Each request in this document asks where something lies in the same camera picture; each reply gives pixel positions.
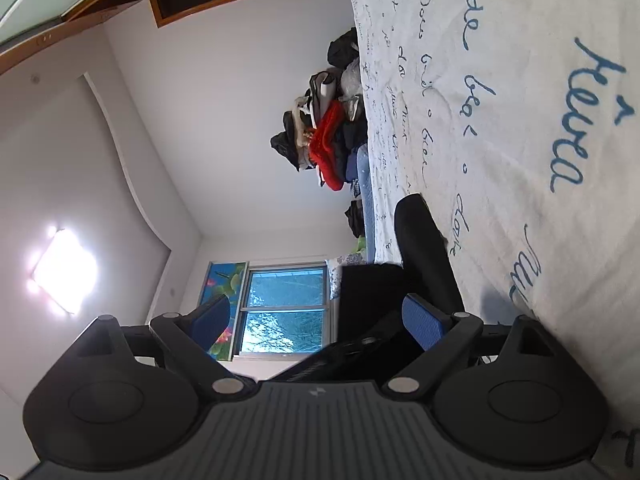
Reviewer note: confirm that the blue floral curtain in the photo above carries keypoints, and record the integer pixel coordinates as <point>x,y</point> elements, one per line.
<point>225,275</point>

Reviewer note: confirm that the window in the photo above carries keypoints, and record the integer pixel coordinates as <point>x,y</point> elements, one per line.
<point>285,290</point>

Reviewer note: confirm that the pile of clothes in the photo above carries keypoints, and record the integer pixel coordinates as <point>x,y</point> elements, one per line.
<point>327,145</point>

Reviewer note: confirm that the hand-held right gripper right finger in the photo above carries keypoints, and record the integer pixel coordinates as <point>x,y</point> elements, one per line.
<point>425,321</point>

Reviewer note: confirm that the square ceiling lamp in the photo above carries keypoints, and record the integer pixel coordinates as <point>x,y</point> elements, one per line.
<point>62,270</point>

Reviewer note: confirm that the black pants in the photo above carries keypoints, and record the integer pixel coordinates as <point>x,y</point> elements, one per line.
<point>425,250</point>

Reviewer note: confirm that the white script-printed bed sheet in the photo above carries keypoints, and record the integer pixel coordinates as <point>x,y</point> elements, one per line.
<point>500,110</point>

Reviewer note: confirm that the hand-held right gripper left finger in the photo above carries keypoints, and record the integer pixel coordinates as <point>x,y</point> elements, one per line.
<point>210,316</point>

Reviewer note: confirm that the wooden door frame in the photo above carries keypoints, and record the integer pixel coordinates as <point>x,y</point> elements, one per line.
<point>75,30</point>

